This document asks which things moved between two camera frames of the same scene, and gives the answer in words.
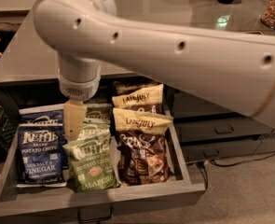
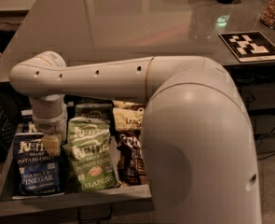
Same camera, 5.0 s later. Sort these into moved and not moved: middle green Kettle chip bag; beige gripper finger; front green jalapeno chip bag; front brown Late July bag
Moved: beige gripper finger
Not moved: front brown Late July bag; front green jalapeno chip bag; middle green Kettle chip bag
